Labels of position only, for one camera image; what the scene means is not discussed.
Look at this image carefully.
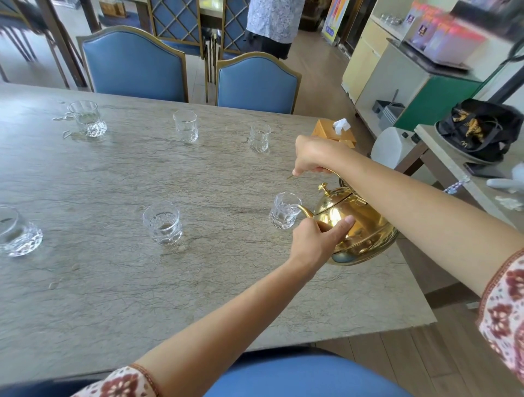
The person's left hand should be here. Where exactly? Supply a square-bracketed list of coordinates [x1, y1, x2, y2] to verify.
[289, 216, 356, 275]

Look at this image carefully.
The person's right hand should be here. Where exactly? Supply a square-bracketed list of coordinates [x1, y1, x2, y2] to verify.
[293, 135, 358, 178]

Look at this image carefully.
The gold metal teapot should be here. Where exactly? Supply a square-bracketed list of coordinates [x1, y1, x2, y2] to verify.
[287, 167, 399, 266]

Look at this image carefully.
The person's right forearm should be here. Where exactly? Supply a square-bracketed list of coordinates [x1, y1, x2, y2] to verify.
[344, 155, 524, 298]

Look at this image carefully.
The person's left forearm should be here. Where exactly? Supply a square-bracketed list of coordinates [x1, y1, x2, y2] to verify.
[134, 255, 317, 397]

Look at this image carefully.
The wooden tissue box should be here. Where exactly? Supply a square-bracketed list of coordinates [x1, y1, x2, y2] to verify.
[311, 119, 357, 150]

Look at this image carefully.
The small clear cut-glass cup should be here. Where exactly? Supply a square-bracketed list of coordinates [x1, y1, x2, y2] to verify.
[248, 122, 272, 154]
[269, 192, 303, 230]

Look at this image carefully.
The white round bin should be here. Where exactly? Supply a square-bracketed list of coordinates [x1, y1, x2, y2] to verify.
[370, 126, 415, 171]

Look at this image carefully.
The blue padded gold-framed chair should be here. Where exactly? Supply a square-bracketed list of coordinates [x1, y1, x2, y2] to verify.
[215, 52, 303, 115]
[76, 25, 189, 103]

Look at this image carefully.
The grey cutlery caddy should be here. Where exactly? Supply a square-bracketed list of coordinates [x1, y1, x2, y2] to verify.
[373, 89, 406, 130]

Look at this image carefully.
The cream cabinet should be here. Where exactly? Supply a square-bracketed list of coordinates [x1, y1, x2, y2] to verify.
[341, 16, 407, 105]

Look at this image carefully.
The clear smooth-rimmed glass cup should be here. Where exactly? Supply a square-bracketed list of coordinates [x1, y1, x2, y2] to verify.
[173, 110, 200, 143]

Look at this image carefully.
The white and green counter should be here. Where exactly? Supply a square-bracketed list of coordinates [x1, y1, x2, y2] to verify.
[355, 39, 484, 137]

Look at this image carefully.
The stone-topped side table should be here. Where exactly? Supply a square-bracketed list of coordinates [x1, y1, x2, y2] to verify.
[395, 124, 524, 231]

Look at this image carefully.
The yellow standing poster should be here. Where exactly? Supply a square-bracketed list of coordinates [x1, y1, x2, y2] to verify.
[320, 0, 349, 44]

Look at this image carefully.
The blue padded chair back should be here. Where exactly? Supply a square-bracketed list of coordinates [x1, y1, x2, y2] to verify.
[204, 351, 412, 397]

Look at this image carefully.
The black smartphone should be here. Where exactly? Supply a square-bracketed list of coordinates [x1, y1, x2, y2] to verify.
[464, 162, 505, 179]

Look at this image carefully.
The wide clear cut-glass cup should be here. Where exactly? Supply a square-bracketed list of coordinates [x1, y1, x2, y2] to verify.
[0, 205, 43, 258]
[142, 202, 182, 245]

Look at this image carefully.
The blue lattice-back chair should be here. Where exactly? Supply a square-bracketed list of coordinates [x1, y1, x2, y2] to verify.
[217, 0, 251, 61]
[147, 0, 206, 60]

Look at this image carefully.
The black tray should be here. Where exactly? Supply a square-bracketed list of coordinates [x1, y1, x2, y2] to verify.
[398, 39, 472, 73]

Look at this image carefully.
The black bag with gold print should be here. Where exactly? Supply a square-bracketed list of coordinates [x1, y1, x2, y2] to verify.
[435, 98, 524, 165]

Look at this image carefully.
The patterned right sleeve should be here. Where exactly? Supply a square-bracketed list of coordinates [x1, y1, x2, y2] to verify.
[476, 249, 524, 384]

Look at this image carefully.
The patterned sleeve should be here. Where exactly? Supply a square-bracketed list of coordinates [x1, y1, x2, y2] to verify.
[476, 249, 524, 384]
[70, 363, 163, 397]

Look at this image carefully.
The row of colourful boxes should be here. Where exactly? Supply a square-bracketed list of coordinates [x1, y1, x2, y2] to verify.
[409, 0, 486, 66]

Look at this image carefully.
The patterned left sleeve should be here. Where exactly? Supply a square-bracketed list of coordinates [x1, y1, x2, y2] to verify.
[70, 363, 163, 397]

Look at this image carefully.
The dark wooden table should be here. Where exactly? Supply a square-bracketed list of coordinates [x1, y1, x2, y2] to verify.
[35, 0, 103, 89]

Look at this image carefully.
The dark wooden chair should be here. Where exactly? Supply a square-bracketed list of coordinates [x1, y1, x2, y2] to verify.
[0, 0, 43, 82]

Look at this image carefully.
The pale beaded bracelet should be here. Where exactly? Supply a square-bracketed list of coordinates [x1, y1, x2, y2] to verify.
[443, 175, 472, 195]

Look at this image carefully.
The clear glass mug with handle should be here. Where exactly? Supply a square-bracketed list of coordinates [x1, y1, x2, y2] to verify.
[61, 100, 108, 139]

